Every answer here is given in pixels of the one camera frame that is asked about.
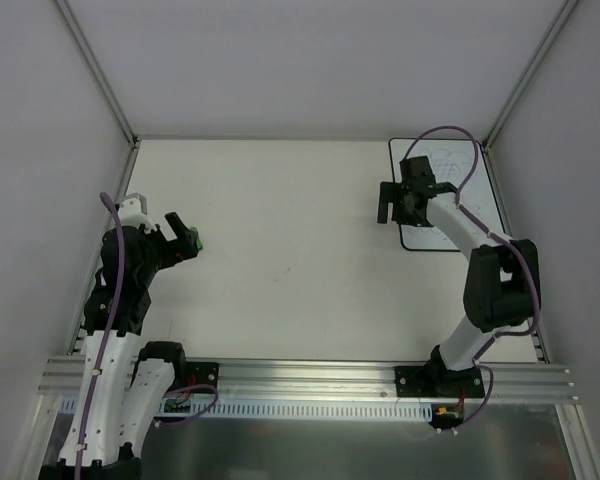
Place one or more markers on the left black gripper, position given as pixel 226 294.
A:
pixel 162 244

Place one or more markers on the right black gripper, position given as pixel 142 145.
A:
pixel 406 201

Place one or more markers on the green whiteboard eraser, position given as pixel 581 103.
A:
pixel 198 242

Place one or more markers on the small whiteboard black frame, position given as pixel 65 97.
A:
pixel 462 164

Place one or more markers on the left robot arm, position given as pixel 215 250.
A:
pixel 123 379

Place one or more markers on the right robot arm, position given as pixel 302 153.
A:
pixel 501 292

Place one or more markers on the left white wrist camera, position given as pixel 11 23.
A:
pixel 133 214

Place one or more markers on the right aluminium frame post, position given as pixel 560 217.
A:
pixel 518 144

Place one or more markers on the aluminium frame post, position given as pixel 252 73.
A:
pixel 518 144
pixel 106 92

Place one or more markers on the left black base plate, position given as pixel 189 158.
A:
pixel 202 374

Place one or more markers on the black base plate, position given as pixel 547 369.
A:
pixel 425 381
pixel 202 374

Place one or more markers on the aluminium mounting rail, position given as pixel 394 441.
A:
pixel 514 383

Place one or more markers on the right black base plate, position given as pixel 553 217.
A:
pixel 425 381

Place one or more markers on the left aluminium frame post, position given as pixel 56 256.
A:
pixel 106 92

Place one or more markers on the white slotted cable duct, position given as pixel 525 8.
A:
pixel 286 409

